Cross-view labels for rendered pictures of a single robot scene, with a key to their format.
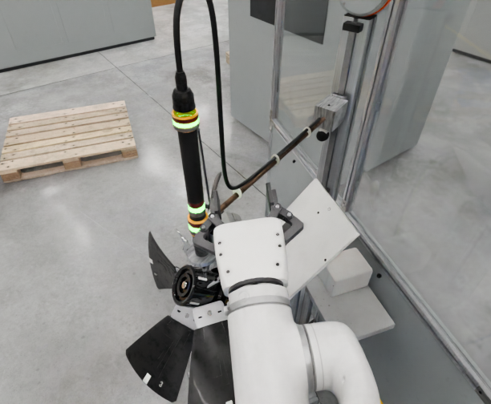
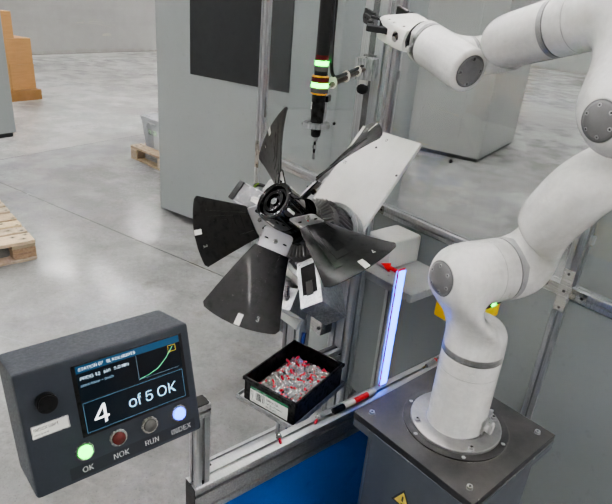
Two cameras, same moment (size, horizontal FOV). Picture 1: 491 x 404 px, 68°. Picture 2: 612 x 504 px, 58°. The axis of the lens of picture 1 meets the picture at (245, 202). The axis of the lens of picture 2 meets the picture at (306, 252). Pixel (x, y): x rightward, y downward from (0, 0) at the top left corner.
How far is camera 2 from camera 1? 1.07 m
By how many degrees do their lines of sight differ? 25
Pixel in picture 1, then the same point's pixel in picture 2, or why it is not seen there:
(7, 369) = not seen: outside the picture
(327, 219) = (387, 147)
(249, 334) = (439, 32)
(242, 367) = (442, 42)
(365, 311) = (424, 275)
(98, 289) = not seen: hidden behind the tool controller
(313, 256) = (383, 179)
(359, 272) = (410, 237)
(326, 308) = (387, 276)
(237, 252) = (404, 20)
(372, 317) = not seen: hidden behind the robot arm
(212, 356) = (327, 239)
